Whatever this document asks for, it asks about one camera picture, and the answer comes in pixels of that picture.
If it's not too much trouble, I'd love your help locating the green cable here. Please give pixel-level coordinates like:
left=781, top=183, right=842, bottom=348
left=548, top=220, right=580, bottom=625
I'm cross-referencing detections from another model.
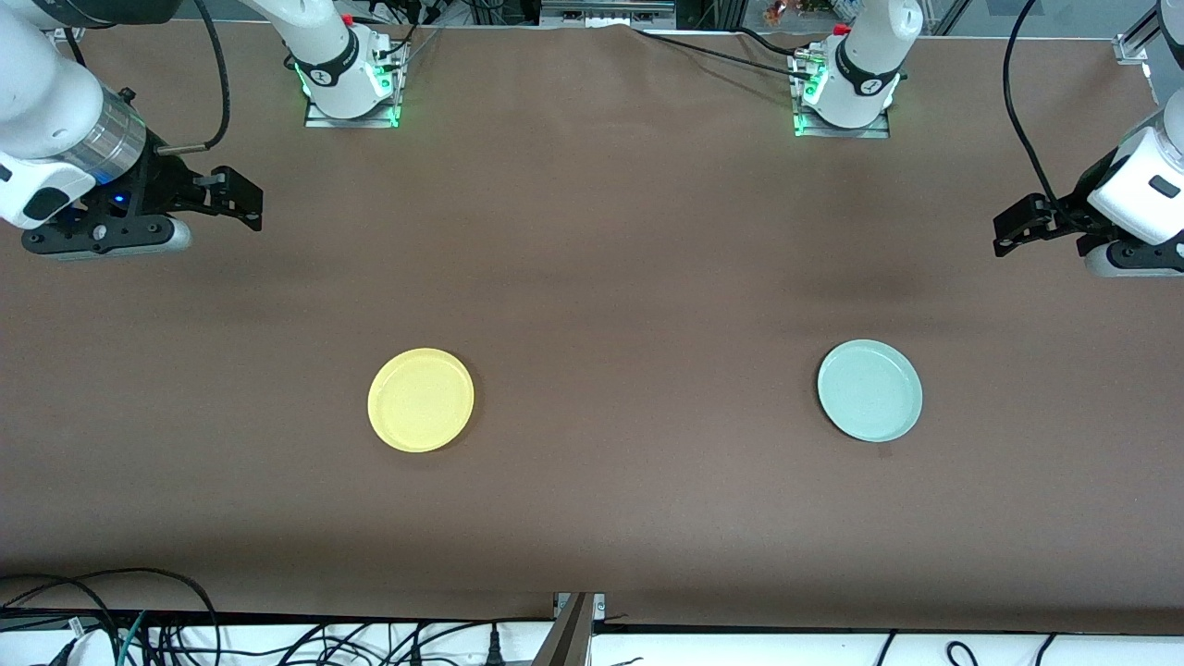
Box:
left=116, top=610, right=149, bottom=666

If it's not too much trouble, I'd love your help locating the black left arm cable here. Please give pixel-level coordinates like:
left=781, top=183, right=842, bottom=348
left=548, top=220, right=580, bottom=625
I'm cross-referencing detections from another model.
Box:
left=1004, top=0, right=1067, bottom=232

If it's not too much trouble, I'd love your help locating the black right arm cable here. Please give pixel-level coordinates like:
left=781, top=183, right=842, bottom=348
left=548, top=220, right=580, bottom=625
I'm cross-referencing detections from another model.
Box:
left=155, top=0, right=231, bottom=154

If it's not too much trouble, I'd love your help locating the black looped cable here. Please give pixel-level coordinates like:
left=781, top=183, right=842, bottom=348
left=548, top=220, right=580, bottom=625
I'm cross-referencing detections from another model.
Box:
left=0, top=567, right=221, bottom=666

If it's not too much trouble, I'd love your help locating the black cable on mat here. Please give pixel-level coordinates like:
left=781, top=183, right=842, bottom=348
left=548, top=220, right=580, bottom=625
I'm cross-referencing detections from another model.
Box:
left=636, top=28, right=808, bottom=73

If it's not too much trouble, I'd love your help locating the aluminium profile post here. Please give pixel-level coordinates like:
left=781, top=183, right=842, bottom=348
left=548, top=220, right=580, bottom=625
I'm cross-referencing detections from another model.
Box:
left=532, top=592, right=607, bottom=666

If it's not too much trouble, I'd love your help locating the yellow plate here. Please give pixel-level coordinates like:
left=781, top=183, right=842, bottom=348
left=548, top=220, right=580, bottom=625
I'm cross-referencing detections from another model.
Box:
left=367, top=348, right=475, bottom=453

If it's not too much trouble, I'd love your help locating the brown table mat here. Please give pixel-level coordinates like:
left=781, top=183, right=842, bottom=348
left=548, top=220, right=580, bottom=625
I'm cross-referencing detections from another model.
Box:
left=0, top=20, right=1184, bottom=623

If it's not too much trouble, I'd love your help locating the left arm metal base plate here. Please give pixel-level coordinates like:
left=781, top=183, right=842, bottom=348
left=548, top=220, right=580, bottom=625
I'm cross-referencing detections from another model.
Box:
left=791, top=51, right=892, bottom=140

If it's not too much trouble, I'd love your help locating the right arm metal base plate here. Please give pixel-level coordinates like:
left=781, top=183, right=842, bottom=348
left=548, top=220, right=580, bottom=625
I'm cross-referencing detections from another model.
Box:
left=303, top=42, right=404, bottom=129

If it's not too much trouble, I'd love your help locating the pale green plate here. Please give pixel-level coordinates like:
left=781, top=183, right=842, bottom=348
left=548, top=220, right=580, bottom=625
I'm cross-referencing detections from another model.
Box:
left=817, top=339, right=924, bottom=443

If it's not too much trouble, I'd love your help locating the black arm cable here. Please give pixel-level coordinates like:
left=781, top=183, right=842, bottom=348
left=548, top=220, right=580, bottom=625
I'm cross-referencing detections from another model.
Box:
left=155, top=0, right=231, bottom=154
left=1004, top=0, right=1067, bottom=232

